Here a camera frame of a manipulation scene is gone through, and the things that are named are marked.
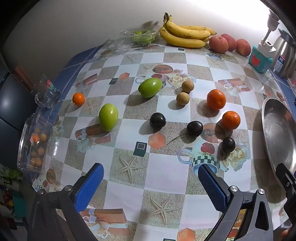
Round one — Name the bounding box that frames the green plastic object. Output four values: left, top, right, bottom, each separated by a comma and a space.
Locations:
0, 166, 22, 180

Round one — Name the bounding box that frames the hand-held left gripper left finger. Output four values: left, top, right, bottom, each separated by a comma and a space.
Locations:
27, 163, 104, 241

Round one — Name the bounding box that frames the front red apple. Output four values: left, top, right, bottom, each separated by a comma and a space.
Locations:
209, 35, 229, 54

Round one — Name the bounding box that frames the middle red apple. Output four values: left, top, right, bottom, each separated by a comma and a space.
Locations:
221, 34, 237, 51

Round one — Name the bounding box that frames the steel pan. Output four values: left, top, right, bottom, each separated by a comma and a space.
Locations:
261, 96, 296, 188

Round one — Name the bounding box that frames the clear box of small oranges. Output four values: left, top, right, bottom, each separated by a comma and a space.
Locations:
17, 111, 55, 172

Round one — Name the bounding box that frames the printed checkered tablecloth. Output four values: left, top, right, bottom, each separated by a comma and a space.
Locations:
32, 43, 296, 241

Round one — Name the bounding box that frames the white plug-in device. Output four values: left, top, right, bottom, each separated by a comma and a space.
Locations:
257, 9, 281, 58

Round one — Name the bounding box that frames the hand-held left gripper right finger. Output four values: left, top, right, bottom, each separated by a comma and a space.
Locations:
198, 163, 277, 241

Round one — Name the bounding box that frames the red apple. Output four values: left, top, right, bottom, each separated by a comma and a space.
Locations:
236, 39, 251, 56
209, 35, 229, 54
221, 34, 237, 51

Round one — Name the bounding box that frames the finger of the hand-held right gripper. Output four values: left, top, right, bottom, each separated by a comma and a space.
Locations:
275, 163, 296, 200

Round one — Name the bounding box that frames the right red apple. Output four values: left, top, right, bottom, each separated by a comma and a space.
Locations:
236, 39, 251, 56

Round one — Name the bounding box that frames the clear glass cup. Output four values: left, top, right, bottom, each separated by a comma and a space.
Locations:
31, 75, 62, 109

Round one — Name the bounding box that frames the small orange kumquat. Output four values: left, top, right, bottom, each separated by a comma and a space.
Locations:
72, 93, 85, 106

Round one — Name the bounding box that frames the teal box with red print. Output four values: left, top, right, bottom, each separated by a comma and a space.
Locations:
248, 45, 273, 73

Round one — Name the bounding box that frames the orange mandarin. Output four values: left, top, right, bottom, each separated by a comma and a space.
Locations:
206, 89, 226, 110
221, 111, 241, 130

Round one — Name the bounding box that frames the steel thermos jug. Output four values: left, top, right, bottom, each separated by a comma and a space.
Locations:
270, 29, 296, 79

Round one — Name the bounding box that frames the clear box of green fruit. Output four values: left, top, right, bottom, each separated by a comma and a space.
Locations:
113, 28, 158, 49

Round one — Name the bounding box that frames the dark grey cabinet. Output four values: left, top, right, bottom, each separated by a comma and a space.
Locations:
0, 51, 35, 167

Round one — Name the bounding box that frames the brown wooden bar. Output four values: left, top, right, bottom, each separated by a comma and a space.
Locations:
14, 66, 35, 91

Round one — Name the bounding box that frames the yellow banana bunch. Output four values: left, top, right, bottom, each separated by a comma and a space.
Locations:
159, 13, 217, 49

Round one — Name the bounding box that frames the dark plum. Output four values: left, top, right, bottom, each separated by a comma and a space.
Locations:
222, 137, 236, 153
149, 112, 167, 129
166, 121, 204, 144

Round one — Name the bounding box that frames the brown longan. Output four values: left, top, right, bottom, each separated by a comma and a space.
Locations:
181, 80, 195, 93
176, 92, 190, 106

